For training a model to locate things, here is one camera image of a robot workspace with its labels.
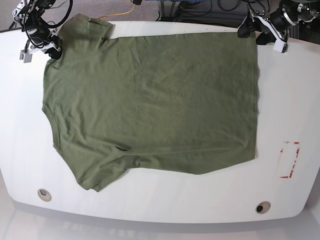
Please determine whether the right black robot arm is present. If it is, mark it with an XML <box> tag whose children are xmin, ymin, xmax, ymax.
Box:
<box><xmin>12</xmin><ymin>0</ymin><xmax>73</xmax><ymax>63</ymax></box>

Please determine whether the left table cable grommet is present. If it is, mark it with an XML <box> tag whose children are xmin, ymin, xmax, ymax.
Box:
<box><xmin>37</xmin><ymin>189</ymin><xmax>52</xmax><ymax>202</ymax></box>

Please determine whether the green t-shirt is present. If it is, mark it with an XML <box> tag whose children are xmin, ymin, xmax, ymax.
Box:
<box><xmin>42</xmin><ymin>14</ymin><xmax>259</xmax><ymax>191</ymax></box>

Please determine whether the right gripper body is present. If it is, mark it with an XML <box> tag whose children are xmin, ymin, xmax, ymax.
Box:
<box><xmin>22</xmin><ymin>28</ymin><xmax>57</xmax><ymax>54</ymax></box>

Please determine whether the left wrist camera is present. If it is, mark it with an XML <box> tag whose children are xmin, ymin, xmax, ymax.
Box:
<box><xmin>280</xmin><ymin>43</ymin><xmax>289</xmax><ymax>54</ymax></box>

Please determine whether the right table cable grommet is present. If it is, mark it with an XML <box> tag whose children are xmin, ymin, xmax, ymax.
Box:
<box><xmin>255</xmin><ymin>201</ymin><xmax>271</xmax><ymax>214</ymax></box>

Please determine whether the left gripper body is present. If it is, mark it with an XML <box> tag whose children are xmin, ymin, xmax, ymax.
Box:
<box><xmin>249</xmin><ymin>8</ymin><xmax>290</xmax><ymax>52</ymax></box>

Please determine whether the table cable grommet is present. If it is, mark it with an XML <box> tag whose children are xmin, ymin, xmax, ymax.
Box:
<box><xmin>255</xmin><ymin>201</ymin><xmax>271</xmax><ymax>214</ymax></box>
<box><xmin>37</xmin><ymin>189</ymin><xmax>52</xmax><ymax>202</ymax></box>

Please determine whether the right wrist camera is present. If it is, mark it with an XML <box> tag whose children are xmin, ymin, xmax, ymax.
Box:
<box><xmin>19</xmin><ymin>50</ymin><xmax>33</xmax><ymax>63</ymax></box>

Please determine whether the yellow cable on floor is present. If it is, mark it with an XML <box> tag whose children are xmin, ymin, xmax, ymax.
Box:
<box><xmin>99</xmin><ymin>2</ymin><xmax>137</xmax><ymax>19</ymax></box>

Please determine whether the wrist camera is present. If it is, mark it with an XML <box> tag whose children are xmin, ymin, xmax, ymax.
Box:
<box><xmin>19</xmin><ymin>50</ymin><xmax>33</xmax><ymax>63</ymax></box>
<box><xmin>280</xmin><ymin>43</ymin><xmax>289</xmax><ymax>54</ymax></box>

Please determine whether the red tape rectangle marking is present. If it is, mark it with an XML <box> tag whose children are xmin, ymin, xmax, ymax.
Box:
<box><xmin>277</xmin><ymin>141</ymin><xmax>300</xmax><ymax>179</ymax></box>

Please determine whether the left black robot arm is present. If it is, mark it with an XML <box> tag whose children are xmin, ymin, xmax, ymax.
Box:
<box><xmin>237</xmin><ymin>0</ymin><xmax>320</xmax><ymax>54</ymax></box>

